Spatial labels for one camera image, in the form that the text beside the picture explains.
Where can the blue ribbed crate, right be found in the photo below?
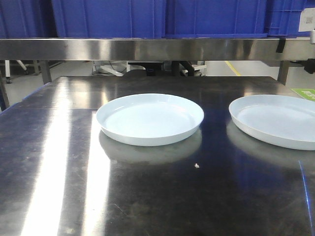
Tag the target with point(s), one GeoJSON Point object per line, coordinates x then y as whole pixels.
{"type": "Point", "coordinates": [282, 17]}

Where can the blue plastic crate, left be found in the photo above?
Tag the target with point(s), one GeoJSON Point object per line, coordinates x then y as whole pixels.
{"type": "Point", "coordinates": [27, 19]}

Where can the blue plastic crate, centre-right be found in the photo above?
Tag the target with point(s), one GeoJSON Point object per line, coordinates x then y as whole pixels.
{"type": "Point", "coordinates": [215, 18]}

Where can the blue plastic crate, centre-left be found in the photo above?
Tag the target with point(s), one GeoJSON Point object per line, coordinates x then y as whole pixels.
{"type": "Point", "coordinates": [110, 18]}

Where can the light blue plate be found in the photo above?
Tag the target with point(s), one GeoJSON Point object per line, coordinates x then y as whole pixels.
{"type": "Point", "coordinates": [149, 119]}
{"type": "Point", "coordinates": [284, 121]}

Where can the stainless steel shelf rail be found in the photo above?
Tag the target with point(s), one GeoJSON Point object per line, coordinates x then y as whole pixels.
{"type": "Point", "coordinates": [154, 49]}

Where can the green floor sign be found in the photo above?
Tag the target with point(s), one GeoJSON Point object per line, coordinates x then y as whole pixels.
{"type": "Point", "coordinates": [306, 93]}

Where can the white QR label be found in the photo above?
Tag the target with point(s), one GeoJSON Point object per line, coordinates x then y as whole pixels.
{"type": "Point", "coordinates": [307, 20]}

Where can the black tape strip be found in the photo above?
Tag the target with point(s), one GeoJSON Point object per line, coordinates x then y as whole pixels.
{"type": "Point", "coordinates": [281, 45]}

